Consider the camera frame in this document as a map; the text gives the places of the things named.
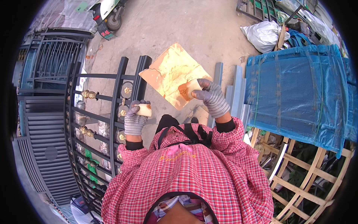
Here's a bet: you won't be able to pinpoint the black gate with gold ornaments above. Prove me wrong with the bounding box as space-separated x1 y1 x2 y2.
64 55 157 217

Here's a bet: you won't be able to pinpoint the metal grid rack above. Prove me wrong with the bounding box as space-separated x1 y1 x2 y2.
236 0 281 23

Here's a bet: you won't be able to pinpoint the white electric scooter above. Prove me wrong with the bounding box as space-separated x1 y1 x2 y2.
88 0 130 41

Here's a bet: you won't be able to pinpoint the person's body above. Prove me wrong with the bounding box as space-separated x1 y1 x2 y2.
101 116 274 224

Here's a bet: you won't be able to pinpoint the wooden crate frame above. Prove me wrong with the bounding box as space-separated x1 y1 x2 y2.
250 127 356 224

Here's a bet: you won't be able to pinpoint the plastic covered stack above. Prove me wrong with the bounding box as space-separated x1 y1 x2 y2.
28 0 98 35

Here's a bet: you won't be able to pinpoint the blue wrapped bundle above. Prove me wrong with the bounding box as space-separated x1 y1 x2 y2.
244 44 358 159

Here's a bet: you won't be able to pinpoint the gold painted cardboard sheet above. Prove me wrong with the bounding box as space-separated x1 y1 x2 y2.
139 43 213 111

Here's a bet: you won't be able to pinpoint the grey metal profiles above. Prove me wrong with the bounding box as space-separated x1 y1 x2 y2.
207 62 251 129

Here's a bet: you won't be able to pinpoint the person's right hand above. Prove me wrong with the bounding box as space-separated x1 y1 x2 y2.
191 78 231 119

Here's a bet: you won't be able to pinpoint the white plastic sack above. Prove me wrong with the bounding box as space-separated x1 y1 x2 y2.
240 20 291 54

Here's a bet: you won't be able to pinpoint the green plastic bag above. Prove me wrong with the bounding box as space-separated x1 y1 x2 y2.
84 149 100 184

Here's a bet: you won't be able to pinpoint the heap of wrapped goods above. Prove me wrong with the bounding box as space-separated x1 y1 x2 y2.
275 0 348 58

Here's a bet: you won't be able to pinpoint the person's legs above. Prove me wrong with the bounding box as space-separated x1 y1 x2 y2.
155 114 200 134

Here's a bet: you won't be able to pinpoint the small white sponge block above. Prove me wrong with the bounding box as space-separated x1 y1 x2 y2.
135 104 153 117

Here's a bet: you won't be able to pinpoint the person's left hand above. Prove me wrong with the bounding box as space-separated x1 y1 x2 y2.
124 100 152 136

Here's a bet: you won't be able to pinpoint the white sponge with gold paint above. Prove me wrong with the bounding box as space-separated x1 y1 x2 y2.
178 79 202 101

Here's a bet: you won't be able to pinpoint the white bundle with dark cloth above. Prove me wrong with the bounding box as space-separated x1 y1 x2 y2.
70 195 104 224

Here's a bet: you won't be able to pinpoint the grey louvred gate panel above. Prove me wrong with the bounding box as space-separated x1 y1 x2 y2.
12 95 82 207

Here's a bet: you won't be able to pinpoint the dark barred metal gate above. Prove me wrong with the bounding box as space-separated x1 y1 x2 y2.
17 28 95 94

